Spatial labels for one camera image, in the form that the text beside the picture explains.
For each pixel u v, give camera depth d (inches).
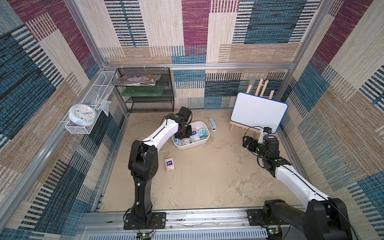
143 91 41.3
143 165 20.4
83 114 26.5
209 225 28.7
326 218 17.7
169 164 35.3
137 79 34.0
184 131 31.3
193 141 38.0
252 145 30.0
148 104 46.9
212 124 42.5
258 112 35.9
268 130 29.4
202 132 41.1
